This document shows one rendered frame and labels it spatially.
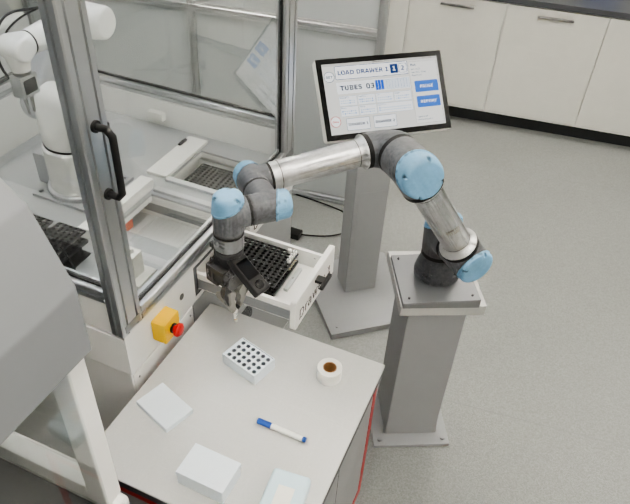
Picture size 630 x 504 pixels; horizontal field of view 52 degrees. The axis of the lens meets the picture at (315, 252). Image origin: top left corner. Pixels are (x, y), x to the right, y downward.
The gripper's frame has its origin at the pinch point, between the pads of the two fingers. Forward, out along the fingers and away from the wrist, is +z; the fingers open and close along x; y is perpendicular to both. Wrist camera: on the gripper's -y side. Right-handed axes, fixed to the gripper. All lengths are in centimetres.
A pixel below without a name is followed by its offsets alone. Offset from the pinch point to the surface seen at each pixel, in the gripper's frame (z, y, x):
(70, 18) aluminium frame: -77, 17, 22
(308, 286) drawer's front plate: 5.1, -5.0, -24.0
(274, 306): 10.4, 0.3, -15.3
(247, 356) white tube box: 18.0, -2.4, -1.2
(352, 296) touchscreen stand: 93, 32, -109
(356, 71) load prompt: -19, 43, -109
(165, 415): 20.1, 0.7, 26.1
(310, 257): 9.7, 6.2, -38.8
